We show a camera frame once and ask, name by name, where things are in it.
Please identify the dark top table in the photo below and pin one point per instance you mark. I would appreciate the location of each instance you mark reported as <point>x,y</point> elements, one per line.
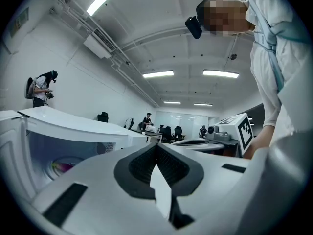
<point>154,134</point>

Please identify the wall sign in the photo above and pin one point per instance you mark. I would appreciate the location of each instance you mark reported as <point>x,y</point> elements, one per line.
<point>19,22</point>

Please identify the white ceiling air conditioner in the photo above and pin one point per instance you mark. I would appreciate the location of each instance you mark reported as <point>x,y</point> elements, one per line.
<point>97,45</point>

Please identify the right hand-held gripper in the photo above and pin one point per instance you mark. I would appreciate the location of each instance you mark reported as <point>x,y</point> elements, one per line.
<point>244,133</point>

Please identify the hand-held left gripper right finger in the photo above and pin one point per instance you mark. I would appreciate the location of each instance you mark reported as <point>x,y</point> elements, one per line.
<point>215,192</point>

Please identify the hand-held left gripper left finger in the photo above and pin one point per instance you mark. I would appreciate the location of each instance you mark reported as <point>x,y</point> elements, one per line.
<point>97,192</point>

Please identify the person's head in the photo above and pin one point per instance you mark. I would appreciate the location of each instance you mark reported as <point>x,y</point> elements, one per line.
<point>225,16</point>

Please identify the purple eggplant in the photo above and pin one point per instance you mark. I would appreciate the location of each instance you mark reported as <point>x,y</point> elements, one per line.
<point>62,167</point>

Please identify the person's white clothing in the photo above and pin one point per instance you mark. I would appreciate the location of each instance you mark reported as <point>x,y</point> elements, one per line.
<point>288,57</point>

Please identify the black office chair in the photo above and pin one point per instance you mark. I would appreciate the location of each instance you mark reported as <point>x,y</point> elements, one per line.
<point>102,117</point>
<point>166,132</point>
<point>178,132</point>
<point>130,125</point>

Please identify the round ceiling detector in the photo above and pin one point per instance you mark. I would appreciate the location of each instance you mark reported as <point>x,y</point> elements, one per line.
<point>233,56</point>

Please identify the white jacket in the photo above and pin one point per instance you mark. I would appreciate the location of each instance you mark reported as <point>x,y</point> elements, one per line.
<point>127,122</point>

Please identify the person's right forearm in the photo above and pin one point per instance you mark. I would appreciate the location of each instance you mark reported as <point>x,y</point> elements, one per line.
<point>261,141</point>

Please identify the white ceiling pipes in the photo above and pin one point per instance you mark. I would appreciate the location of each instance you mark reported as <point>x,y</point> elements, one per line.
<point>117,62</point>

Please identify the black head camera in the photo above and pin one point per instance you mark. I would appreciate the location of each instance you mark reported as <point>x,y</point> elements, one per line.
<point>193,27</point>

